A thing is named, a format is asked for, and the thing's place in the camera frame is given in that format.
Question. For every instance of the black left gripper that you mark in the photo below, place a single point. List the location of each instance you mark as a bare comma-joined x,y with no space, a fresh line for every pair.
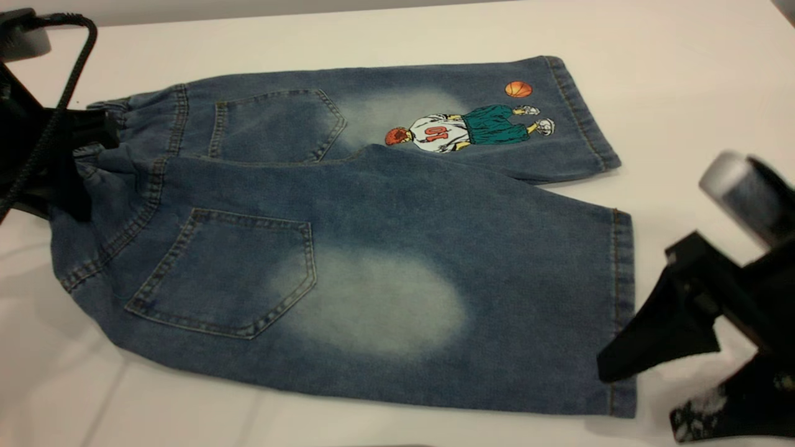
25,143

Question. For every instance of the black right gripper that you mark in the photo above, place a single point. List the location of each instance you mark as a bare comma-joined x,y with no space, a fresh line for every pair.
767,304

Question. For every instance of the blue denim shorts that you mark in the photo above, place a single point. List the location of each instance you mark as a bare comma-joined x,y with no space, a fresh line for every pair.
397,236

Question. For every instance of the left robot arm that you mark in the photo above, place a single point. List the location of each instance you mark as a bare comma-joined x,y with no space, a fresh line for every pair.
22,40

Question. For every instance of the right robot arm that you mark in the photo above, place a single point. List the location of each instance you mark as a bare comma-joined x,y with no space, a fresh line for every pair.
742,189

